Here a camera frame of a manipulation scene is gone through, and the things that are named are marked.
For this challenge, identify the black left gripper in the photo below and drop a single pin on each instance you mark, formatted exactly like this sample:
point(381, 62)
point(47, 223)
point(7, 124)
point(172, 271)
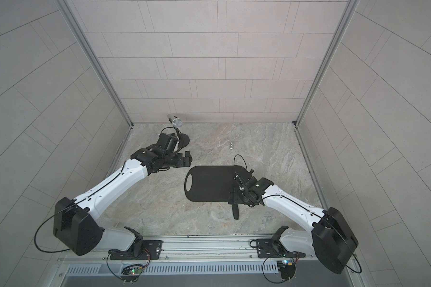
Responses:
point(179, 162)

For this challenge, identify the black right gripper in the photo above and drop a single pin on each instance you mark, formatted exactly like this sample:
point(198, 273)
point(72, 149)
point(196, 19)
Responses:
point(237, 194)

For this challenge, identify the black knife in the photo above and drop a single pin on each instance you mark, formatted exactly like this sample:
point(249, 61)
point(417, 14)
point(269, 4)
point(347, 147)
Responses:
point(235, 211)

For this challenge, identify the black cutting board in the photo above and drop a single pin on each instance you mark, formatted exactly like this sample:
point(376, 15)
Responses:
point(211, 183)

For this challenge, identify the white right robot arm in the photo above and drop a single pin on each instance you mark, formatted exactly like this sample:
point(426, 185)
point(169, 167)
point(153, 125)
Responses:
point(329, 238)

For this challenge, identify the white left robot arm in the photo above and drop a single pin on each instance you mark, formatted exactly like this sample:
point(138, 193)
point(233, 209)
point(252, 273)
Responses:
point(75, 220)

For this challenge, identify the right circuit board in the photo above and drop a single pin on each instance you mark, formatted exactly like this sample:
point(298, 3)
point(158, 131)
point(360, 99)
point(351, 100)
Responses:
point(287, 269)

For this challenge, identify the circuit board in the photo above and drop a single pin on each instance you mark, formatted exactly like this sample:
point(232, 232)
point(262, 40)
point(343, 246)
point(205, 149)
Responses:
point(131, 273)
point(287, 269)

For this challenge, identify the left circuit board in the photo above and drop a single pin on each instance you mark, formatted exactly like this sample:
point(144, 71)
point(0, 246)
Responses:
point(131, 273)

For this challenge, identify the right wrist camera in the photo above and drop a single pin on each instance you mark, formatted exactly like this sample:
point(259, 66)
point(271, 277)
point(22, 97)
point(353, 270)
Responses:
point(243, 176)

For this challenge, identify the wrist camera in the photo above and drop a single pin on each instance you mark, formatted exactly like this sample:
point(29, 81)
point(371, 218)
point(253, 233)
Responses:
point(243, 176)
point(167, 142)

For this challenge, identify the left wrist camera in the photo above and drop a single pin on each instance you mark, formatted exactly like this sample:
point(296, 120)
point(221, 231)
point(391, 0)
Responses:
point(167, 142)

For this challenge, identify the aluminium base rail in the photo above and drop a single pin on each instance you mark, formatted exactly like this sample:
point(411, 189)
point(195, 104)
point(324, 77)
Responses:
point(188, 255)

